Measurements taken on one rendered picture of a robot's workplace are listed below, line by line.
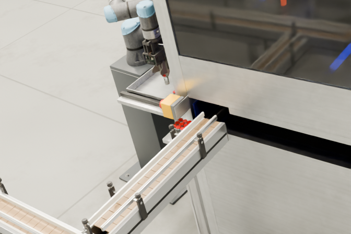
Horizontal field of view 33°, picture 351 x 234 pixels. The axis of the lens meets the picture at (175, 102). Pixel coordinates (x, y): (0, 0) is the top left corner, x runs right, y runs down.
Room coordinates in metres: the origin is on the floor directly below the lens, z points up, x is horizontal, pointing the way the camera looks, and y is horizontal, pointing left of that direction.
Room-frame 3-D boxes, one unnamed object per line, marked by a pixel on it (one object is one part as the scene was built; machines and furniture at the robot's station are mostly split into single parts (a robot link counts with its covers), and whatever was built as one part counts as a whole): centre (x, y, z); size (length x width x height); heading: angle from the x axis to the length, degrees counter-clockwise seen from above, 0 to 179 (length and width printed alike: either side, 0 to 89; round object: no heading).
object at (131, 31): (2.86, 0.12, 0.96); 0.13 x 0.12 x 0.14; 87
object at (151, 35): (2.28, 0.02, 1.21); 0.08 x 0.08 x 0.05
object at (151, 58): (2.28, 0.03, 1.13); 0.09 x 0.08 x 0.12; 134
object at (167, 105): (2.00, 0.01, 1.00); 0.08 x 0.07 x 0.07; 44
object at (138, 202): (1.70, 0.12, 0.92); 0.69 x 0.15 x 0.16; 134
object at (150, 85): (2.34, 0.00, 0.90); 0.34 x 0.26 x 0.04; 44
